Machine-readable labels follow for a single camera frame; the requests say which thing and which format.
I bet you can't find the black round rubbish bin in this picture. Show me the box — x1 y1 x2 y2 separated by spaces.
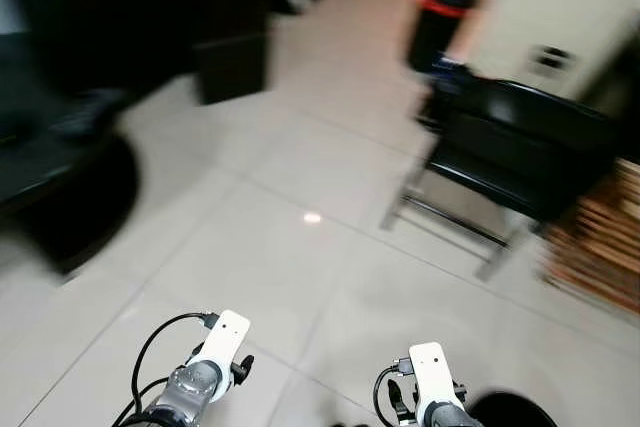
468 391 558 427

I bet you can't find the black bin with red band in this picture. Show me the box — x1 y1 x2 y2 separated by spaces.
403 0 483 74

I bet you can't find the wooden slatted rack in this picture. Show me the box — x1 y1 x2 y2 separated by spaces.
538 155 640 314

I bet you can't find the black round table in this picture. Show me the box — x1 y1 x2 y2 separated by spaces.
0 32 141 278

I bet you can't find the black folding chair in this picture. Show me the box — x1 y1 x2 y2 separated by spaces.
378 75 629 284

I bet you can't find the dark wooden cabinet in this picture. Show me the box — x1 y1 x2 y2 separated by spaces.
0 0 273 108

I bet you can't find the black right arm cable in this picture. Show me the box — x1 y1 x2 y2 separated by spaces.
374 355 413 427

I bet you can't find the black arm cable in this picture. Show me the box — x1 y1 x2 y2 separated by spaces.
374 355 413 427
112 312 219 427

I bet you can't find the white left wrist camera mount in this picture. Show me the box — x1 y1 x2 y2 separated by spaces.
188 309 252 388

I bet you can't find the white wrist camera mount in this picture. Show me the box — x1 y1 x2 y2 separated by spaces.
188 309 252 388
407 342 461 420

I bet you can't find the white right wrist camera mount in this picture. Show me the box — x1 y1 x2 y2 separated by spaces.
407 342 461 420

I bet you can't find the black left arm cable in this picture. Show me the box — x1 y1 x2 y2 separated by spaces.
112 312 219 427

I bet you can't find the dark wall socket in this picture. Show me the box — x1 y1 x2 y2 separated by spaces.
530 44 573 74

